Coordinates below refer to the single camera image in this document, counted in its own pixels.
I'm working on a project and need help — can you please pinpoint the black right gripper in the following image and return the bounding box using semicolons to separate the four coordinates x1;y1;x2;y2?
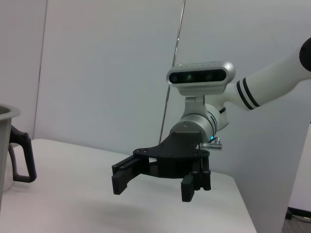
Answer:
111;132;211;202

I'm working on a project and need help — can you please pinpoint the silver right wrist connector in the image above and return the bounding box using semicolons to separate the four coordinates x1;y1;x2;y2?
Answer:
199;137;224;152

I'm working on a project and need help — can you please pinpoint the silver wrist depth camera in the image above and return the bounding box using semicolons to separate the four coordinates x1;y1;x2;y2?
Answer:
166;60;236;96

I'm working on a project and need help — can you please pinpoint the glass teapot black handle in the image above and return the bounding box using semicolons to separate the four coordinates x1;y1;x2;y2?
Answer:
6;125;37;191

